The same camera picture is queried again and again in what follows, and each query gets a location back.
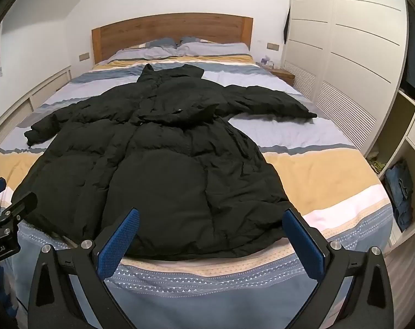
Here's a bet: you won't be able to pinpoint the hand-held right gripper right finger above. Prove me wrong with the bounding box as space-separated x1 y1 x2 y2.
283 208 396 329

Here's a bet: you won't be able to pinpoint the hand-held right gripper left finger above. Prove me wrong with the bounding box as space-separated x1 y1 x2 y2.
27 207 141 329

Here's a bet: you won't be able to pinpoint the black puffer coat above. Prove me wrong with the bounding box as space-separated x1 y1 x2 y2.
12 63 318 262

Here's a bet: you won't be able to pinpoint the bed with striped duvet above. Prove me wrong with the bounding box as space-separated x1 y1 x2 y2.
0 41 394 329

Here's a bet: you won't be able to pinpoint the folded blue jeans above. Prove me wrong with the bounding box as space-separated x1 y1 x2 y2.
385 160 414 232

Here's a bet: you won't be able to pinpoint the open white shelf unit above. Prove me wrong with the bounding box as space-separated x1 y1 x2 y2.
365 0 415 247

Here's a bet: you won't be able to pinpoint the wooden nightstand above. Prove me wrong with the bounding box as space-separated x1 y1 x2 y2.
268 67 296 85

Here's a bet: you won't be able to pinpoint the blue grey pillow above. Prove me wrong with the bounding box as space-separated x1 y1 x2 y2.
178 36 251 57
108 38 179 61

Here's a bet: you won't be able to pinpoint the white wardrobe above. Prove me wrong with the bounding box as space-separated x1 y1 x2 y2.
283 0 411 159

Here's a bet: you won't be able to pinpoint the wooden headboard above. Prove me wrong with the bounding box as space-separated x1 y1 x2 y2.
91 13 254 64

